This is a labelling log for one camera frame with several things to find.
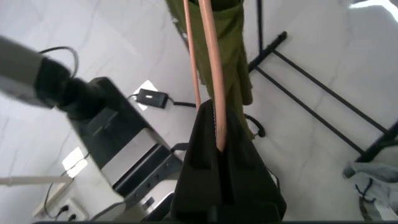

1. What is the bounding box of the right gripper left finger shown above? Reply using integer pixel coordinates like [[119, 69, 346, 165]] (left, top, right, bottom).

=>
[[170, 99, 223, 223]]

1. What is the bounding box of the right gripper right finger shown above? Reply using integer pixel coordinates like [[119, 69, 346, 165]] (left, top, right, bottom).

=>
[[220, 108, 287, 223]]

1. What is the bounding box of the pink clothes hanger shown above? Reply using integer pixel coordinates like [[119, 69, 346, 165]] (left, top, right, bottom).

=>
[[182, 0, 228, 153]]

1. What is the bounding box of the green short-sleeved shirt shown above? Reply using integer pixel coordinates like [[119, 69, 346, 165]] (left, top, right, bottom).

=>
[[164, 0, 254, 141]]

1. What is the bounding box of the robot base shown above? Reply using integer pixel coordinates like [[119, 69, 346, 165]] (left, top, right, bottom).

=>
[[62, 76, 187, 223]]

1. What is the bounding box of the black clothes rack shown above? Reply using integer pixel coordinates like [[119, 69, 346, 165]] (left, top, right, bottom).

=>
[[248, 0, 398, 164]]

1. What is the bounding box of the black power adapter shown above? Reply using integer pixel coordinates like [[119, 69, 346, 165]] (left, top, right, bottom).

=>
[[136, 88, 169, 110]]

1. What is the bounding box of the white power strip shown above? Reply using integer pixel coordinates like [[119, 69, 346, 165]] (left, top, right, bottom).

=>
[[46, 198, 91, 222]]

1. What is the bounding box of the pale grey garment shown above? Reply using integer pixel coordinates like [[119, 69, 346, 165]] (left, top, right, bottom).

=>
[[341, 161, 398, 222]]

